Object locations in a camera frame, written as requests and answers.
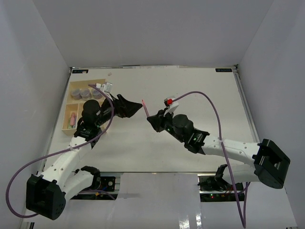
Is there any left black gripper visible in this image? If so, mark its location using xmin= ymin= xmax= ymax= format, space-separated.
xmin=95 ymin=94 xmax=142 ymax=127

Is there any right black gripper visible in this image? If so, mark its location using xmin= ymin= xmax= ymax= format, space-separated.
xmin=148 ymin=108 xmax=185 ymax=143

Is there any purple marker red tip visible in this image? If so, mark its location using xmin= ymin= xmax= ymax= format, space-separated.
xmin=142 ymin=99 xmax=150 ymax=117

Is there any clear round container purple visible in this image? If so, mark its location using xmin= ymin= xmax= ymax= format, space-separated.
xmin=91 ymin=88 xmax=103 ymax=100

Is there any pink highlighter pen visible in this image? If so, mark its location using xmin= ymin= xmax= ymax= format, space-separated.
xmin=69 ymin=113 xmax=76 ymax=128

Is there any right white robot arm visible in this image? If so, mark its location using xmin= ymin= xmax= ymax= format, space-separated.
xmin=147 ymin=110 xmax=290 ymax=190

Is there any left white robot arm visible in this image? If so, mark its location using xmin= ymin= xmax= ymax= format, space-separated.
xmin=26 ymin=94 xmax=142 ymax=220

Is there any clear round container stacked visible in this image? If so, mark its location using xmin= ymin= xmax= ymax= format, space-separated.
xmin=80 ymin=88 xmax=92 ymax=100

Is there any cream compartment organizer tray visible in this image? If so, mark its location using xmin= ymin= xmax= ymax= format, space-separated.
xmin=62 ymin=79 xmax=106 ymax=136

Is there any clear round container left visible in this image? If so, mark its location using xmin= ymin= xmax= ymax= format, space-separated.
xmin=71 ymin=88 xmax=82 ymax=100

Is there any left corner label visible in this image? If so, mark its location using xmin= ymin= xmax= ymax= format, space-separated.
xmin=72 ymin=69 xmax=89 ymax=74

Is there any corner label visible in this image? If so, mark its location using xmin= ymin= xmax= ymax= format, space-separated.
xmin=215 ymin=68 xmax=232 ymax=73
xmin=72 ymin=69 xmax=89 ymax=74

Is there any right corner label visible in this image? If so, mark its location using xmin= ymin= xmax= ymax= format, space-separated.
xmin=215 ymin=68 xmax=232 ymax=73

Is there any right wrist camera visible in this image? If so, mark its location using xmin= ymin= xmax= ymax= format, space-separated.
xmin=163 ymin=96 xmax=179 ymax=116

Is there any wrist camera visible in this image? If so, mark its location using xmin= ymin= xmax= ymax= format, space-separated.
xmin=163 ymin=96 xmax=179 ymax=116
xmin=96 ymin=82 xmax=113 ymax=94

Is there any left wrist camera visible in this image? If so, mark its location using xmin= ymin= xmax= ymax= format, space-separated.
xmin=96 ymin=82 xmax=113 ymax=94

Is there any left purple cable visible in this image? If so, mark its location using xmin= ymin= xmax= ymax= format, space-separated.
xmin=5 ymin=83 xmax=117 ymax=218

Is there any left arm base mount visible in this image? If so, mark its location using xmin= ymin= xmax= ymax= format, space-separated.
xmin=72 ymin=166 xmax=118 ymax=200

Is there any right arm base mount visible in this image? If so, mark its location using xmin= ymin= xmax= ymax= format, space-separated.
xmin=197 ymin=165 xmax=236 ymax=202

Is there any aluminium frame rail right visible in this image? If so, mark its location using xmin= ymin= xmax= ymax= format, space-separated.
xmin=233 ymin=64 xmax=266 ymax=159

